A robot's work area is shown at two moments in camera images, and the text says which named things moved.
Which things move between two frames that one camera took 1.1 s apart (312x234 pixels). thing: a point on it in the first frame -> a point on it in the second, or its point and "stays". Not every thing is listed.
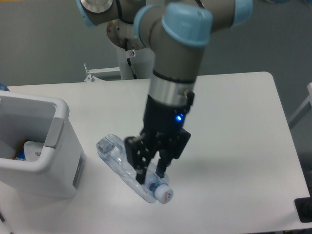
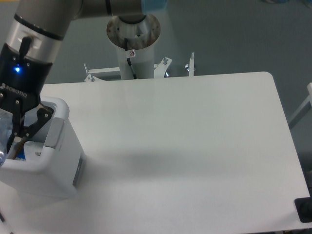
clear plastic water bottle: (113, 149) -> (6, 122)
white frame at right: (306, 106) stays
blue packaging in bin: (21, 155) stays
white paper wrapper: (32, 150) stays
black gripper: (164, 121) -> (22, 77)
